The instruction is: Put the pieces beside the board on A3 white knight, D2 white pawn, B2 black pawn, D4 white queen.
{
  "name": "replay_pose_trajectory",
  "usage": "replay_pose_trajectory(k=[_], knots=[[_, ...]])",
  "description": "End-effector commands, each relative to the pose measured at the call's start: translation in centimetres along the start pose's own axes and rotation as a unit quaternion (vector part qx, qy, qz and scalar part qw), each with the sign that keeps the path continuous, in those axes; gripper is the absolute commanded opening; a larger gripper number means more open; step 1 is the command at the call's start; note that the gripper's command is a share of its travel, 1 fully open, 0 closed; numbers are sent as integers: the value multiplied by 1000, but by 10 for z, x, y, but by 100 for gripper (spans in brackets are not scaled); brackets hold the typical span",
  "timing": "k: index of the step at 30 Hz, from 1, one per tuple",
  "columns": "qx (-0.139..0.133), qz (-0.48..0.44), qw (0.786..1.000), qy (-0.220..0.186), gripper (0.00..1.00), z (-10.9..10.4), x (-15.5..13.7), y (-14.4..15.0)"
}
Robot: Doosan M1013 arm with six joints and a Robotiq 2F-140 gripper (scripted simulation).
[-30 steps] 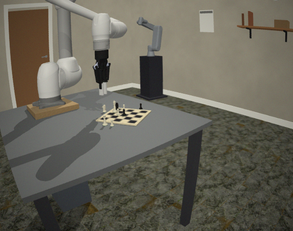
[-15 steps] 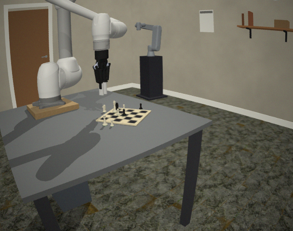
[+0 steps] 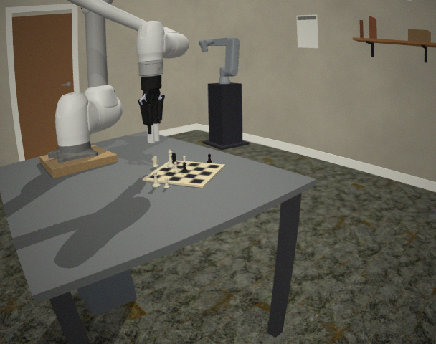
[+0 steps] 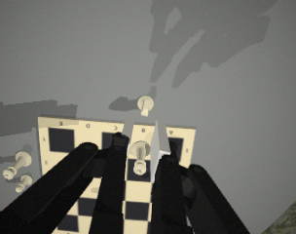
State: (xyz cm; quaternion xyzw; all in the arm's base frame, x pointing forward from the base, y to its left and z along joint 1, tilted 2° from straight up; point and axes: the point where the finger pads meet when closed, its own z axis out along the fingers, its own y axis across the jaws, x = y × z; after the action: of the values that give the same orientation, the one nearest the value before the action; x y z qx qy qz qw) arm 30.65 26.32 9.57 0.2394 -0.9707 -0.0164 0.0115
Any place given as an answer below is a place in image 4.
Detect black and cream chessboard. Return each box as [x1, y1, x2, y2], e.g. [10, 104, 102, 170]
[38, 116, 196, 234]

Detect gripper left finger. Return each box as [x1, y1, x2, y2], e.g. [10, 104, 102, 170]
[0, 113, 135, 234]

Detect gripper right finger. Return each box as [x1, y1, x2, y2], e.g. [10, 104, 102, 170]
[150, 119, 250, 234]

